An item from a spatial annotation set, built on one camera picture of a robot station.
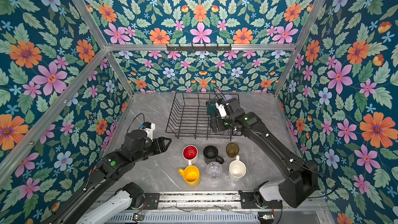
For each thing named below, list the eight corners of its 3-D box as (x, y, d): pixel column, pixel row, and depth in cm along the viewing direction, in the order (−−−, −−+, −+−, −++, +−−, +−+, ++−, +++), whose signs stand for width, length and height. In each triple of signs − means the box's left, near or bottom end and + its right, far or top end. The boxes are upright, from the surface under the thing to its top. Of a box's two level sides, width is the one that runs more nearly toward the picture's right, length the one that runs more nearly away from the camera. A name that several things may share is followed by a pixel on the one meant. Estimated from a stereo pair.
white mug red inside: (181, 157, 90) (179, 151, 83) (192, 148, 93) (190, 142, 87) (191, 168, 86) (189, 163, 79) (201, 158, 90) (201, 152, 83)
